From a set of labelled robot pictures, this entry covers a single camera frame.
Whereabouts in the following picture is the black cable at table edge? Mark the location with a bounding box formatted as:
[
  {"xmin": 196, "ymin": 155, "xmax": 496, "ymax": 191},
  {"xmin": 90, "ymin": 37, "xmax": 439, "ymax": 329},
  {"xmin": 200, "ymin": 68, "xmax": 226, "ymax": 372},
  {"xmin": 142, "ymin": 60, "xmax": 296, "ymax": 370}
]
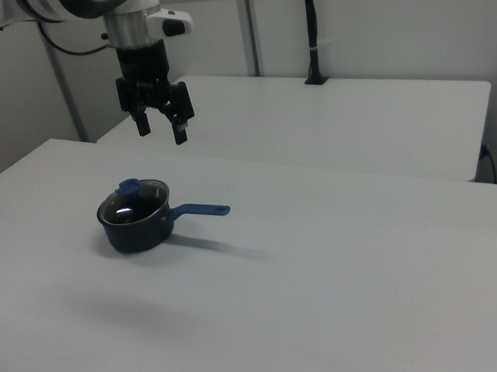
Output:
[{"xmin": 478, "ymin": 143, "xmax": 497, "ymax": 184}]

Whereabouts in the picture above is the black camera pole with tie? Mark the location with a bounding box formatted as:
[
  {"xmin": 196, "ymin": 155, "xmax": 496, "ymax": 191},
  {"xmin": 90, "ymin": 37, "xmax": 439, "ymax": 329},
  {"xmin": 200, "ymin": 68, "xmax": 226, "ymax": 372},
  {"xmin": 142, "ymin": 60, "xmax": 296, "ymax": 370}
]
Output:
[{"xmin": 301, "ymin": 0, "xmax": 330, "ymax": 86}]

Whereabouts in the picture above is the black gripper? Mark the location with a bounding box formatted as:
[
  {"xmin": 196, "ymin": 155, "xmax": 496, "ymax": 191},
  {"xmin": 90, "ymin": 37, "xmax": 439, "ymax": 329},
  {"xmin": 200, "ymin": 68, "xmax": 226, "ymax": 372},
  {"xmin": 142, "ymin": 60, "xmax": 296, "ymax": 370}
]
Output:
[{"xmin": 113, "ymin": 37, "xmax": 197, "ymax": 149}]

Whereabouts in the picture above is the dark blue saucepan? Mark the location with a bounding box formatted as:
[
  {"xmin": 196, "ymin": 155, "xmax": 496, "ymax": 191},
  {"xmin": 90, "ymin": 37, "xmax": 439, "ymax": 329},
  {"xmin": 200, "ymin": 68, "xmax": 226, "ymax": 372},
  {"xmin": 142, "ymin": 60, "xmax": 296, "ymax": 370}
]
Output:
[{"xmin": 95, "ymin": 176, "xmax": 233, "ymax": 255}]

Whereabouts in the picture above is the grey wall frame post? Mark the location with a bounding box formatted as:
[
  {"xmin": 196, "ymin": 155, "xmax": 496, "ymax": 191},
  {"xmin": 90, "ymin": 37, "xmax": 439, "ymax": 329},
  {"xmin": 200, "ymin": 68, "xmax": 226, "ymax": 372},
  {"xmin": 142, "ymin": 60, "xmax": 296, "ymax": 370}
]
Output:
[
  {"xmin": 38, "ymin": 20, "xmax": 89, "ymax": 144},
  {"xmin": 237, "ymin": 0, "xmax": 267, "ymax": 78}
]

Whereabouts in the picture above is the glass lid with blue knob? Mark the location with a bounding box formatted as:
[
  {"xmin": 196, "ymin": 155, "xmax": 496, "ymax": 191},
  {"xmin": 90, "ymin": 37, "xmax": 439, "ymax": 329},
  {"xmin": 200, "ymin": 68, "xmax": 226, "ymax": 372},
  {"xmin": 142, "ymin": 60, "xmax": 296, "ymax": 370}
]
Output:
[{"xmin": 97, "ymin": 176, "xmax": 171, "ymax": 227}]

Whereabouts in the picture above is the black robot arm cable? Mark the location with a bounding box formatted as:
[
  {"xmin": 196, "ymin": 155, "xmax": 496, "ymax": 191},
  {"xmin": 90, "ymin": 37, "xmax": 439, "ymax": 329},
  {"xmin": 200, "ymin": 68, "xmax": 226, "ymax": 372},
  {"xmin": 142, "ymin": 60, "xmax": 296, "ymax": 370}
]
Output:
[{"xmin": 36, "ymin": 17, "xmax": 119, "ymax": 58}]

